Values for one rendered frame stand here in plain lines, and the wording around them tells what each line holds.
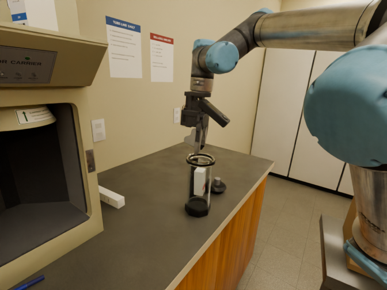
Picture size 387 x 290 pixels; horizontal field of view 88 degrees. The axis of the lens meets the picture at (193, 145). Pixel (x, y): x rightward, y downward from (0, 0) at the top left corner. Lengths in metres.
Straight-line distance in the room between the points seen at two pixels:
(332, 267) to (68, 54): 0.86
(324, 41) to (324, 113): 0.20
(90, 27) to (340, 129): 1.05
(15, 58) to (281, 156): 3.14
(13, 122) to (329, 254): 0.93
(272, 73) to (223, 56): 2.66
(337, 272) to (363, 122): 0.59
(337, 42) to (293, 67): 2.69
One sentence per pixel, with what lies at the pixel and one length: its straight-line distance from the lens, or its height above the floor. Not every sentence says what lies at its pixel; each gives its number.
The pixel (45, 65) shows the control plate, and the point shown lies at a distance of 0.50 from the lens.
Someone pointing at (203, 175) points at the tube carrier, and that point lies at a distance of 0.72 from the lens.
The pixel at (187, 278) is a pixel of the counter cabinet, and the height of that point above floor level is 0.81.
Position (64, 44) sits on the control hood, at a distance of 0.48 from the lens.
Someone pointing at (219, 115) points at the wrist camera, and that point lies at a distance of 0.65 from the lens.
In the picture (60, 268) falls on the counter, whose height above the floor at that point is 0.94.
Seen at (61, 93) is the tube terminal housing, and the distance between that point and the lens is 0.59.
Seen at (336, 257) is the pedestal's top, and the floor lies 0.94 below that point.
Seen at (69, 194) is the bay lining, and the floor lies 1.04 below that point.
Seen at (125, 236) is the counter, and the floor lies 0.94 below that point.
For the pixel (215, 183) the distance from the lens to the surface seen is 0.95.
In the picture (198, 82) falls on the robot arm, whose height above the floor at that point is 1.43.
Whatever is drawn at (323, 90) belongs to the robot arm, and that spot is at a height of 1.44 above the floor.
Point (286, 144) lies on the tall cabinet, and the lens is 3.23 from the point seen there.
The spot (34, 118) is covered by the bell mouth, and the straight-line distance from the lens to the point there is 0.60.
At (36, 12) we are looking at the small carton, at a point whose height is 1.54.
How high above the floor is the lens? 1.45
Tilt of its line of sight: 19 degrees down
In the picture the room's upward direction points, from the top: 3 degrees clockwise
